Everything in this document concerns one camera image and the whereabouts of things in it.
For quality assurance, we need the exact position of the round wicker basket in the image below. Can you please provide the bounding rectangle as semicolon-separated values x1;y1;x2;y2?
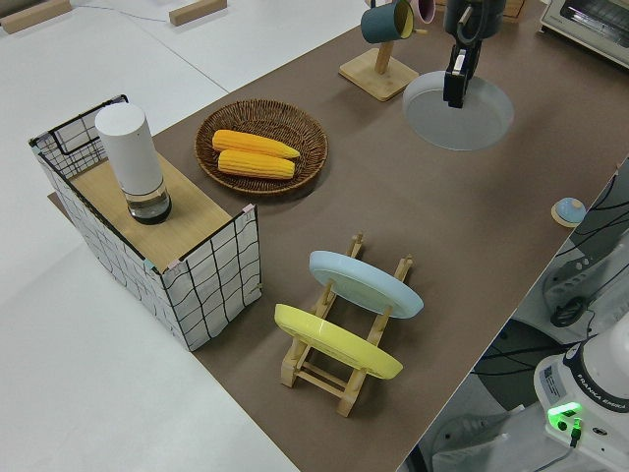
195;98;329;196

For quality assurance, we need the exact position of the thin blue cable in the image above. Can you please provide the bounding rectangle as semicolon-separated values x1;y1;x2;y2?
72;0;169;24

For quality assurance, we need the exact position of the pink mug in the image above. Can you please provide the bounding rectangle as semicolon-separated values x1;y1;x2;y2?
410;0;438;25

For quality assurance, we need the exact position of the wooden block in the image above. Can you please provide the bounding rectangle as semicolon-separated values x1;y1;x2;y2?
167;0;229;28
0;0;73;35

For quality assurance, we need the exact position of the wooden mug rack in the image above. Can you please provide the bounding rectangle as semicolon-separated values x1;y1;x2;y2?
337;0;429;103

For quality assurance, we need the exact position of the wire grid organizer box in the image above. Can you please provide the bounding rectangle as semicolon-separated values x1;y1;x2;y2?
27;93;262;353

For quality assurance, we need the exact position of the white cylindrical bottle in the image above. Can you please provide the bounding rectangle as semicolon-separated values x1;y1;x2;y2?
93;103;174;226

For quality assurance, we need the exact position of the light blue plate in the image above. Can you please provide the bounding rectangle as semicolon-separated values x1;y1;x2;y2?
308;250;426;322

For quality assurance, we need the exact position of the white toaster oven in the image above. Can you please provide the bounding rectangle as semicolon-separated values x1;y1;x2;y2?
537;0;629;71

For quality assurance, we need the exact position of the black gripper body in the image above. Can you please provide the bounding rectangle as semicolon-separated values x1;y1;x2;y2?
447;38;486;83

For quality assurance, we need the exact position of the white power strip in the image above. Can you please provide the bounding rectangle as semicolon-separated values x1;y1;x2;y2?
542;248;608;316

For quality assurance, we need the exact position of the blue dome wooden bell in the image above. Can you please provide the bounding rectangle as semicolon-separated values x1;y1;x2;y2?
550;196;587;228

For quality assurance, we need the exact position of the gray plate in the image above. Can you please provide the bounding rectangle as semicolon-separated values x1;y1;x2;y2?
401;69;516;152

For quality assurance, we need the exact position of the yellow plate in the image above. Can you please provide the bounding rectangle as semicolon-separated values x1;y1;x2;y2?
273;303;406;382

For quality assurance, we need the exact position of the black floor cable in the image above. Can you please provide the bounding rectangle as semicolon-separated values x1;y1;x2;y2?
469;338;594;383

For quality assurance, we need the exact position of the dark teal mug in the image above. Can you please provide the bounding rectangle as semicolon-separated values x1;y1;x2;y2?
360;0;417;45

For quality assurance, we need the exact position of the low wooden plate rack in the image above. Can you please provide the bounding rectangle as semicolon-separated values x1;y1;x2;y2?
279;231;416;419

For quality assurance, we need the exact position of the yellow corn cob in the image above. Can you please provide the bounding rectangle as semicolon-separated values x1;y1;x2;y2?
216;148;297;181
211;128;302;160

